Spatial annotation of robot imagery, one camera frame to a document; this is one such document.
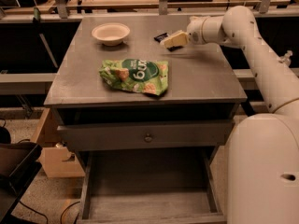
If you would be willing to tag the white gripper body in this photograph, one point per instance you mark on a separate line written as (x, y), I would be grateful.
(194, 32)

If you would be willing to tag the dark blue rxbar wrapper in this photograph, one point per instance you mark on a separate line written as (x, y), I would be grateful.
(165, 41)

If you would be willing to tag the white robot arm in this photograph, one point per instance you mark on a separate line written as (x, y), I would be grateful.
(263, 149)

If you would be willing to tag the grey drawer cabinet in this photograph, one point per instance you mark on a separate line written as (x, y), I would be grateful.
(201, 84)

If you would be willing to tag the grey top drawer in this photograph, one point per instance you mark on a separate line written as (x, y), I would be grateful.
(140, 135)

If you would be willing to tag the round metal drawer knob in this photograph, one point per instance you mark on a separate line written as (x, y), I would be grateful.
(148, 138)

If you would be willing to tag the grey open middle drawer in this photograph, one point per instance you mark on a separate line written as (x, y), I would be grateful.
(149, 186)

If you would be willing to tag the green snack chip bag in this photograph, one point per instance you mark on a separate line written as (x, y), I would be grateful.
(135, 75)

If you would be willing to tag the white paper bowl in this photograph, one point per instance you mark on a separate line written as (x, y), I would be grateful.
(111, 34)

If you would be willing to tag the clear sanitizer pump bottle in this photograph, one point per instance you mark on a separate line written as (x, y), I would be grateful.
(287, 58)

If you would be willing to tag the cardboard box on floor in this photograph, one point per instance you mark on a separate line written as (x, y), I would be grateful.
(57, 161)

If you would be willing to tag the long grey background bench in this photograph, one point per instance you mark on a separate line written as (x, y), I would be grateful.
(21, 84)

